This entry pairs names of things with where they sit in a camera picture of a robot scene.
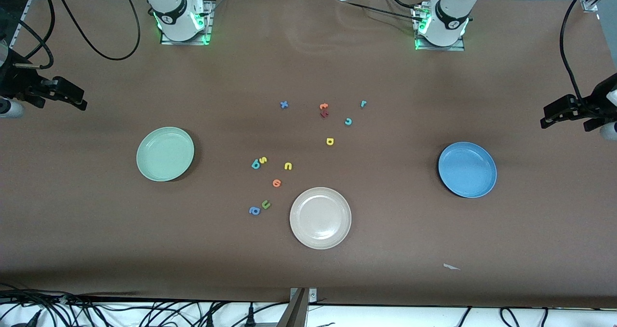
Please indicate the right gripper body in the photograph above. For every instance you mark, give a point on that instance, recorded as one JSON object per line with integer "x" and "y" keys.
{"x": 15, "y": 85}

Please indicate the grey metal table bracket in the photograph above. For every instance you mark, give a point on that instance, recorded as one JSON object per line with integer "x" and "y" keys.
{"x": 296, "y": 312}

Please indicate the beige plate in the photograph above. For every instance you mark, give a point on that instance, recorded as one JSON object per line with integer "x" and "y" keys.
{"x": 320, "y": 218}

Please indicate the white paper scrap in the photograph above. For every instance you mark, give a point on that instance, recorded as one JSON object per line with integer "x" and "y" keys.
{"x": 450, "y": 267}

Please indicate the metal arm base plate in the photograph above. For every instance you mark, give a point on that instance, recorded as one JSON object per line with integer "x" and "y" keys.
{"x": 441, "y": 48}
{"x": 185, "y": 42}

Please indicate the blue plate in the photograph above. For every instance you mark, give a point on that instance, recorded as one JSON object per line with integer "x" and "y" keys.
{"x": 467, "y": 170}

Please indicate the blue foam letter a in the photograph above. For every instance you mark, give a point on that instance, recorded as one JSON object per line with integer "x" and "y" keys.
{"x": 254, "y": 211}

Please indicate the light green plate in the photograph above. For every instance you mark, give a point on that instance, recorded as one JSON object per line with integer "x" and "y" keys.
{"x": 165, "y": 154}

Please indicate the brown table cover sheet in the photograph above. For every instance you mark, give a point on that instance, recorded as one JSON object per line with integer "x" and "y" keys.
{"x": 385, "y": 221}

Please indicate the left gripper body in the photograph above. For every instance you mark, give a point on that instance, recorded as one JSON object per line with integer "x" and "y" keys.
{"x": 596, "y": 102}

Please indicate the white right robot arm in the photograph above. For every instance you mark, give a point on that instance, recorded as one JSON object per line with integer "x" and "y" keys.
{"x": 173, "y": 13}

